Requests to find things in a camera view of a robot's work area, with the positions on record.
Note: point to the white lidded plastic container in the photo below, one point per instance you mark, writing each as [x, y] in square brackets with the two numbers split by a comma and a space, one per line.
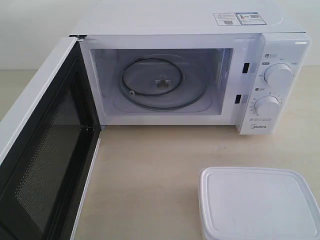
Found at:
[256, 203]

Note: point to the white microwave door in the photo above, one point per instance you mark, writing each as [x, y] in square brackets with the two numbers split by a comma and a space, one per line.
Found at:
[48, 144]

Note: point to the white Midea microwave oven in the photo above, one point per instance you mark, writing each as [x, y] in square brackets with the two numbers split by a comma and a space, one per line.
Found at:
[235, 58]

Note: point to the glass turntable plate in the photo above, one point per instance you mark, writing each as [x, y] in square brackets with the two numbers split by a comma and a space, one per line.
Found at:
[163, 82]

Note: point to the lower white timer knob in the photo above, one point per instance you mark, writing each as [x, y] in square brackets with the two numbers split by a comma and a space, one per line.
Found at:
[267, 106]

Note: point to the warning label sticker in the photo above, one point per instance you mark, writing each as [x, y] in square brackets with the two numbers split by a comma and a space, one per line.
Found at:
[238, 19]

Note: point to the upper white control knob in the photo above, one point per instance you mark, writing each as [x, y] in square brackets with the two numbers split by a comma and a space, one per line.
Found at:
[278, 76]

